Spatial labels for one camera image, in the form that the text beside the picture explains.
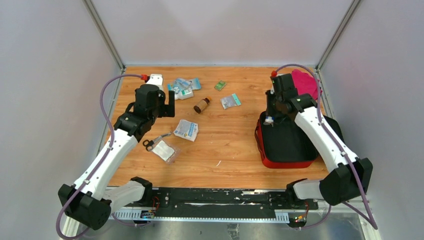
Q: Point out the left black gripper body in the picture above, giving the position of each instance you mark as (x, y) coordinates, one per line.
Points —
(160, 111)

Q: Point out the white blue swab packet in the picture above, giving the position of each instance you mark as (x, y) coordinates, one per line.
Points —
(186, 130)

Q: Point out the small white plastic bottle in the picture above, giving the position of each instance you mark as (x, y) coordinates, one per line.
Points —
(184, 94)

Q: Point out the black handled scissors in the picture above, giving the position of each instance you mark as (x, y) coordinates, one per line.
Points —
(149, 144)

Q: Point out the red black medicine kit case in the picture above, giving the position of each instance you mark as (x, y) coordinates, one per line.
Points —
(283, 146)

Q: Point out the small green box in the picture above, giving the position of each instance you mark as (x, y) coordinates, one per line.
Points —
(220, 85)

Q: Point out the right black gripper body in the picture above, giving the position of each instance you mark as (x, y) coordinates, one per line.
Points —
(273, 106)

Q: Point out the brown medicine bottle orange cap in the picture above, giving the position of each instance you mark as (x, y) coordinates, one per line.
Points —
(202, 104)

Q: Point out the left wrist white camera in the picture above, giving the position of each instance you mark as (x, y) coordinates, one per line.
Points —
(153, 79)

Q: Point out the clear bag white gauze pad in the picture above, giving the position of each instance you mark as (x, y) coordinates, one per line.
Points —
(165, 151)

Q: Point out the white blue bandage roll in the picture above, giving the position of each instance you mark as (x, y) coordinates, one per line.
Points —
(268, 120)

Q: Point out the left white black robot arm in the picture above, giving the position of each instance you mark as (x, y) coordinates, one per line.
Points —
(87, 201)

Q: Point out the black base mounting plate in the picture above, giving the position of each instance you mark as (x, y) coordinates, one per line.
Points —
(223, 203)

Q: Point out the blue white mask packet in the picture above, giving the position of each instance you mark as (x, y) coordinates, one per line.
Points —
(180, 84)

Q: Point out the clear bag teal header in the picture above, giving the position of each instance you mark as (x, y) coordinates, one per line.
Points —
(230, 101)

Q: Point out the pink folded cloth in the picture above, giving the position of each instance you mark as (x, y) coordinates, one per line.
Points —
(304, 83)

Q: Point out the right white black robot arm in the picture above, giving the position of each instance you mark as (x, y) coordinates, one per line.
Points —
(348, 175)

